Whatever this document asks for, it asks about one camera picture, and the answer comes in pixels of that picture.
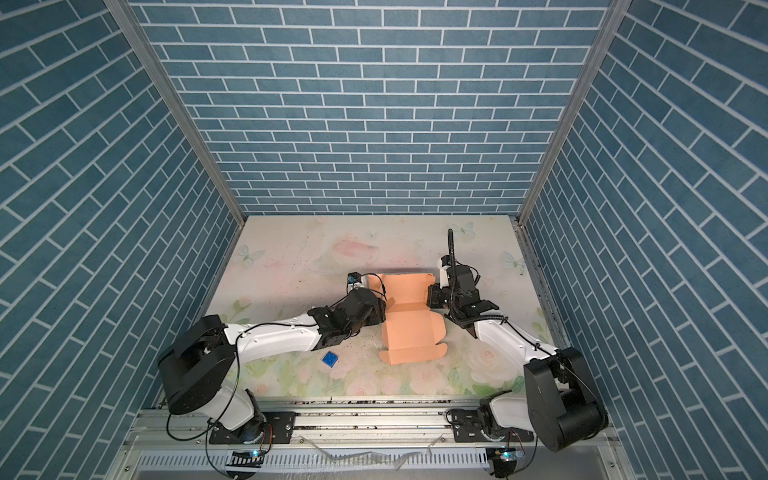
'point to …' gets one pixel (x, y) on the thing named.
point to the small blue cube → (330, 359)
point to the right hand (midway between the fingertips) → (427, 284)
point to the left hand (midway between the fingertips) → (382, 307)
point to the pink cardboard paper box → (412, 333)
